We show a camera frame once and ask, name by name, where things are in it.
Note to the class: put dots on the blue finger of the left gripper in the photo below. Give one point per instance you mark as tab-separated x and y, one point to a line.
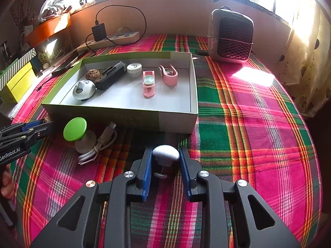
30	125

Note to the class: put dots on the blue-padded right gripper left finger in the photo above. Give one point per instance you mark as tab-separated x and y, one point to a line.
138	190

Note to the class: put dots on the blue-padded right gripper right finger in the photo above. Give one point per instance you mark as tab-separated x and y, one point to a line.
189	170

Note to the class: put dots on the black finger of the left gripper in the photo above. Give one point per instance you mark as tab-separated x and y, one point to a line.
39	132

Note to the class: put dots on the white mushroom-shaped gadget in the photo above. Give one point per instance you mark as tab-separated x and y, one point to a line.
165	155

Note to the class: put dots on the white dome bell gadget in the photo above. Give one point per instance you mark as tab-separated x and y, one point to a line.
84	90

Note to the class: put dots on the black clear-capped torch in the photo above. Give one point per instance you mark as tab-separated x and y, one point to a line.
110	76

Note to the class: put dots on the grey green cardboard box tray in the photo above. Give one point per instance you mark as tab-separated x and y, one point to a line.
171	109

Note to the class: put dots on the pink case with green insert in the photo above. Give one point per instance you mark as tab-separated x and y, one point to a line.
148	83

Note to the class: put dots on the white round jar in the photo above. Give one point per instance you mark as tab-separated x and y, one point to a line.
134	70

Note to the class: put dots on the pink phone ring holder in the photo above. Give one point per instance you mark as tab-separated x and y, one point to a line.
169	75

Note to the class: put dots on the person's hand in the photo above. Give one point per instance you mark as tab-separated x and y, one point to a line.
7	189

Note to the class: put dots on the green mushroom lamp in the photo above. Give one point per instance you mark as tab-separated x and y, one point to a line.
76	130

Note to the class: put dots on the yellow box striped lid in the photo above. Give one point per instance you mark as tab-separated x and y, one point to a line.
18	78

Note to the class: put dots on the plaid bedspread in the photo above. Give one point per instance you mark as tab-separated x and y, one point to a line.
259	185

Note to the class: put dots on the black smartphone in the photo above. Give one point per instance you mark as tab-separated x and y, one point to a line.
68	63

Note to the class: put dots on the orange planter box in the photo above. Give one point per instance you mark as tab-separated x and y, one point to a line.
47	29

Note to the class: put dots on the white power strip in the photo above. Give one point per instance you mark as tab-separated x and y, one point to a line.
127	38

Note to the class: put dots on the grey mesh-front heater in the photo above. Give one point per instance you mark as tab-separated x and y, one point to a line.
230	36

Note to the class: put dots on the cream spotted curtain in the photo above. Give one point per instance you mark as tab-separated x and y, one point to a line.
304	69

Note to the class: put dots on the black charger with cable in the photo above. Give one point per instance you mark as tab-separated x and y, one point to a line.
99	30

